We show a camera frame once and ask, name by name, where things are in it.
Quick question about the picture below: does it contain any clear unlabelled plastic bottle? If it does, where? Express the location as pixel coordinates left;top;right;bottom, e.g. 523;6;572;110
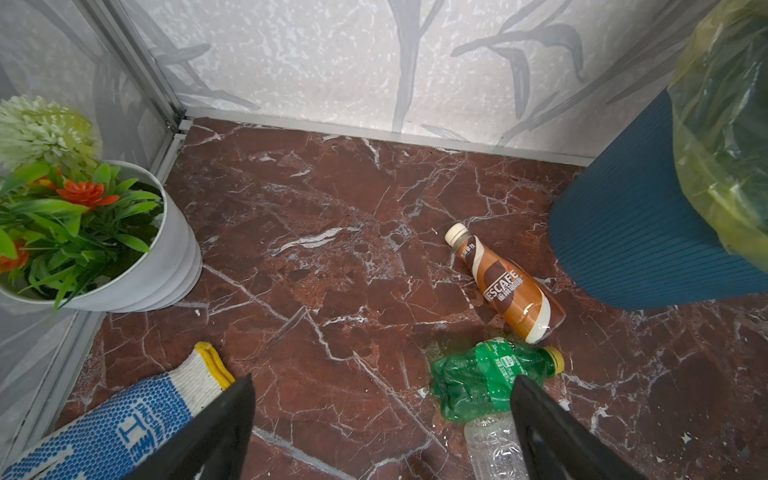
464;412;529;480

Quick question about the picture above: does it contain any white pot with artificial plant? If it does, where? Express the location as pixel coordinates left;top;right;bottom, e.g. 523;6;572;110
0;95;204;313

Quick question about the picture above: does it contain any blue white work glove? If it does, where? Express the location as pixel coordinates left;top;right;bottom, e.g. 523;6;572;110
1;342;235;479

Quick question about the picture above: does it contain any brown Nescafe coffee bottle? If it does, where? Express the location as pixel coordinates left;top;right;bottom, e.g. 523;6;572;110
444;223;566;344

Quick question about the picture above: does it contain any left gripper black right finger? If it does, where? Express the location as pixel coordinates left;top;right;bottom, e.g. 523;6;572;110
510;376;644;480

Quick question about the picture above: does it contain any blue bin with yellow rim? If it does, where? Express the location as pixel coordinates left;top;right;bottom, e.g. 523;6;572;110
548;92;767;310

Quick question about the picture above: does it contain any yellow-green plastic bin liner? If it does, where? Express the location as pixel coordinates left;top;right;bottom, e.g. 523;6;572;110
667;1;767;271

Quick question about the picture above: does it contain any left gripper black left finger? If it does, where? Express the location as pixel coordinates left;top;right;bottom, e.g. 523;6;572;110
126;375;255;479

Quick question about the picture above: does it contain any crushed green plastic bottle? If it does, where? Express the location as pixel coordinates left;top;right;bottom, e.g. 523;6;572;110
431;337;565;424

